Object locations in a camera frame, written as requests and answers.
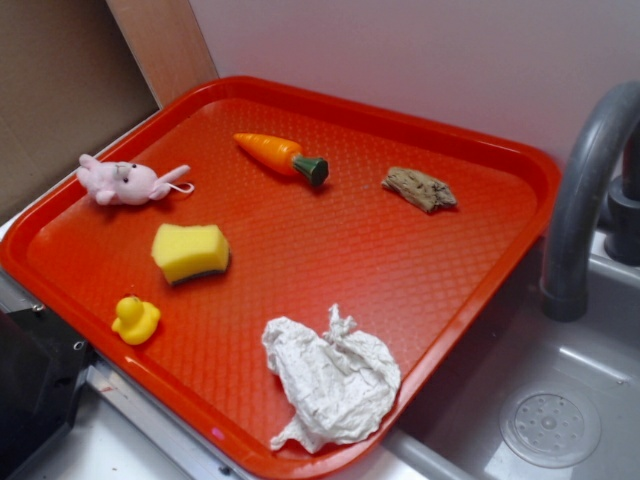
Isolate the grey toy faucet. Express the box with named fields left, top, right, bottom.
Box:
left=540, top=81, right=639, bottom=322

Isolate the brown wood piece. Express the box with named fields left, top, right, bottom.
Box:
left=381, top=166, right=458, bottom=214

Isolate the orange plastic toy carrot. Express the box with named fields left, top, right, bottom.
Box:
left=232, top=133, right=329, bottom=187

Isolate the red plastic tray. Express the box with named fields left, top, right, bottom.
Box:
left=1, top=77, right=560, bottom=479

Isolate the brown cardboard panel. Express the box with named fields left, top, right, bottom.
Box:
left=1, top=1, right=217, bottom=221

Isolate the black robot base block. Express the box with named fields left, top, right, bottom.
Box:
left=1, top=305, right=94, bottom=479

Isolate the grey toy sink basin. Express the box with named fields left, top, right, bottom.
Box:
left=394, top=234, right=640, bottom=480

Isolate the pink plush bunny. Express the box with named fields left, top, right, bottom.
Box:
left=76, top=154, right=195, bottom=206

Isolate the yellow rubber duck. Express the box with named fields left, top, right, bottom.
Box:
left=111, top=296, right=161, bottom=345

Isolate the crumpled white cloth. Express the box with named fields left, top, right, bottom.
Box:
left=262, top=304, right=401, bottom=454

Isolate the yellow sponge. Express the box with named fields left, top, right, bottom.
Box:
left=151, top=223, right=231, bottom=284

